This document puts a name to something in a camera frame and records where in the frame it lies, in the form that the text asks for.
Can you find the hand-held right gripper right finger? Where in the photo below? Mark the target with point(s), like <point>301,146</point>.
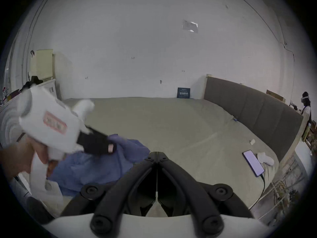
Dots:
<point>190,187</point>

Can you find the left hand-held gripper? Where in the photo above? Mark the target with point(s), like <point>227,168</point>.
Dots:
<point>47,118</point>

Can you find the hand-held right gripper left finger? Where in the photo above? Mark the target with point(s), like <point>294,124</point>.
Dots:
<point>123,187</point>

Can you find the blue shirt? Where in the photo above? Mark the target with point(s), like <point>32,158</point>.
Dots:
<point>99,167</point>

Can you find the person's left hand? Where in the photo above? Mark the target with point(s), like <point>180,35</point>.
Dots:
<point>17,161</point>

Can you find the bed with beige sheet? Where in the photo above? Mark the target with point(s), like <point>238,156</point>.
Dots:
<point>178,132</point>

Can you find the smartphone with lit screen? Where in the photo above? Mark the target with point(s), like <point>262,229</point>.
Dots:
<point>253,163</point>

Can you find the white crumpled cloth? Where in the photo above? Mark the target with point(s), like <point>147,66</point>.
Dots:
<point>266,158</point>

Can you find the dark blue card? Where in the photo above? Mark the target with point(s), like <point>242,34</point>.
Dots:
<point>183,93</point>

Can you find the grey padded headboard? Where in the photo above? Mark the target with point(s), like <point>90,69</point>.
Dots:
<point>257,113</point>

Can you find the cardboard carton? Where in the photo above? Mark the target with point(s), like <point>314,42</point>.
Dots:
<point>275,95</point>

